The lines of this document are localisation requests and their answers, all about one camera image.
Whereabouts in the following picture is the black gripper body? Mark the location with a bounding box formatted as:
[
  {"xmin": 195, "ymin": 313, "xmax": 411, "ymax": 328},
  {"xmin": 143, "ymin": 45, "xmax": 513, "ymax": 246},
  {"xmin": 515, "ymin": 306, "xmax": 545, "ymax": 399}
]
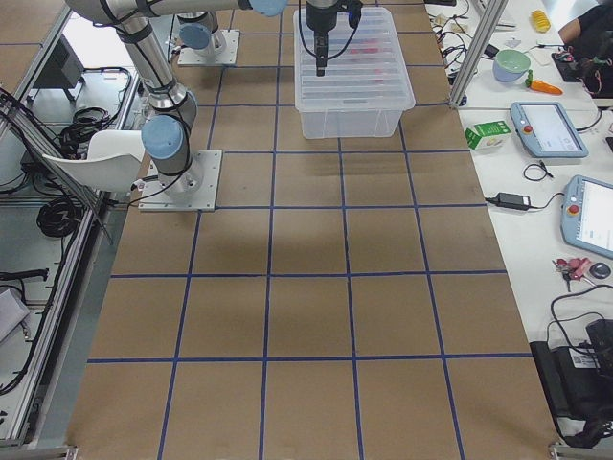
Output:
[{"xmin": 306, "ymin": 0, "xmax": 339, "ymax": 32}]

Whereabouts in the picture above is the clear plastic box lid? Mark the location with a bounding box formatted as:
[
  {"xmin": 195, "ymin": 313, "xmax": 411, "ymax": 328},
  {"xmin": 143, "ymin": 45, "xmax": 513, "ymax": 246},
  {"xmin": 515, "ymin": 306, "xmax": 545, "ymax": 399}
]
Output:
[{"xmin": 293, "ymin": 7, "xmax": 415, "ymax": 112}]

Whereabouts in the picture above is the clear plastic storage box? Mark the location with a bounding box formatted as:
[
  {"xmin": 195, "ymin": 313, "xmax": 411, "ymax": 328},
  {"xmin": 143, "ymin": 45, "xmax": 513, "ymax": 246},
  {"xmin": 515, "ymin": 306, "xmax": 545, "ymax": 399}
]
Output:
[{"xmin": 292, "ymin": 6, "xmax": 417, "ymax": 141}]

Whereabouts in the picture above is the green white carton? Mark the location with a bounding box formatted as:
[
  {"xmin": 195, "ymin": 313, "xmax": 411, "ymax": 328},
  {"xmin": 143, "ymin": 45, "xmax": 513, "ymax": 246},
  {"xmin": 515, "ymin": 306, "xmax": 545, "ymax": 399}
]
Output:
[{"xmin": 465, "ymin": 120, "xmax": 511, "ymax": 150}]

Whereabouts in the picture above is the green and blue bowl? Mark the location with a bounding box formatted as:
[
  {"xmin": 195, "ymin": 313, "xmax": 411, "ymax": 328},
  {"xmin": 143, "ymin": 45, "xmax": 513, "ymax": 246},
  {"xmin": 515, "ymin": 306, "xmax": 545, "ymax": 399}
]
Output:
[{"xmin": 492, "ymin": 49, "xmax": 531, "ymax": 82}]

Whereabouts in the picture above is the yellow toy corn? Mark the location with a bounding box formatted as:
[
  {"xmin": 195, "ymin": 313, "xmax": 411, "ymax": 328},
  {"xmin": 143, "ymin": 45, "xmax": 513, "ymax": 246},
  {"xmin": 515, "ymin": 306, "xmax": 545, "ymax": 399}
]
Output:
[{"xmin": 530, "ymin": 10, "xmax": 551, "ymax": 34}]

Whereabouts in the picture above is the toy carrot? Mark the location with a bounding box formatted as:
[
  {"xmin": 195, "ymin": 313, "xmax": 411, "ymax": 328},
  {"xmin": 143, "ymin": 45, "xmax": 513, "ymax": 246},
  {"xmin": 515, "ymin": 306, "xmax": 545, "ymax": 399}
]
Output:
[{"xmin": 525, "ymin": 69, "xmax": 563, "ymax": 96}]

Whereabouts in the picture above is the white plastic chair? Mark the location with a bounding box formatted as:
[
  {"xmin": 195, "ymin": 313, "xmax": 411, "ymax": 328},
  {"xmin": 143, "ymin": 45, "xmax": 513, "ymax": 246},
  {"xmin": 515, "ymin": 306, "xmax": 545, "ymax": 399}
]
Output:
[{"xmin": 42, "ymin": 130, "xmax": 145, "ymax": 193}]

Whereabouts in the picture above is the blue teach pendant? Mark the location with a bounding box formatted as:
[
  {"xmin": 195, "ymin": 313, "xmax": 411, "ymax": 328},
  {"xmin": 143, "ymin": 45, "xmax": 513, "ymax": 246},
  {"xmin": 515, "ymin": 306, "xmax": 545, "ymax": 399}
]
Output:
[
  {"xmin": 560, "ymin": 175, "xmax": 613, "ymax": 259},
  {"xmin": 510, "ymin": 102, "xmax": 588, "ymax": 159}
]

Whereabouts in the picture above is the black power adapter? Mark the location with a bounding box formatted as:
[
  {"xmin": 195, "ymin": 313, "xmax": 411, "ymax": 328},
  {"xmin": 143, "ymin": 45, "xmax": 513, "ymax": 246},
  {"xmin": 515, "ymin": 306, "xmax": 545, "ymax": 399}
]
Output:
[{"xmin": 495, "ymin": 192, "xmax": 531, "ymax": 211}]

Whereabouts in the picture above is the red key bundle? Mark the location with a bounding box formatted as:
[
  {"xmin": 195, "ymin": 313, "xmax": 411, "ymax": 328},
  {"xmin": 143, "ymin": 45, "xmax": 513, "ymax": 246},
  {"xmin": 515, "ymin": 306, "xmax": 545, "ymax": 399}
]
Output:
[{"xmin": 552, "ymin": 258, "xmax": 592, "ymax": 292}]

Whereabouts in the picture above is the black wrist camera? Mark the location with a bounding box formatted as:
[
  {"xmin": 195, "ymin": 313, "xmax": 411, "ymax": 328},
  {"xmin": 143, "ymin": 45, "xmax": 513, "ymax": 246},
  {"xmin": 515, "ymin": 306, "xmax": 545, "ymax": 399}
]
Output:
[{"xmin": 346, "ymin": 0, "xmax": 363, "ymax": 30}]

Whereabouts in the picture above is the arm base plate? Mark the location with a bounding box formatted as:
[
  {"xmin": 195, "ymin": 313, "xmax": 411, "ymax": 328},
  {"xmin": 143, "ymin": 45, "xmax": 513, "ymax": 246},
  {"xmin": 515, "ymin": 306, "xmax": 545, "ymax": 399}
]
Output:
[
  {"xmin": 137, "ymin": 150, "xmax": 223, "ymax": 212},
  {"xmin": 178, "ymin": 25, "xmax": 240, "ymax": 67}
]

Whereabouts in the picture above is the aluminium frame post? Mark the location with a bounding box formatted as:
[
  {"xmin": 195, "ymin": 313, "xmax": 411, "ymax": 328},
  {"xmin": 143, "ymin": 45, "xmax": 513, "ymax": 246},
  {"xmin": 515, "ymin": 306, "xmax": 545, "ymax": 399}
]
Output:
[{"xmin": 449, "ymin": 0, "xmax": 508, "ymax": 108}]

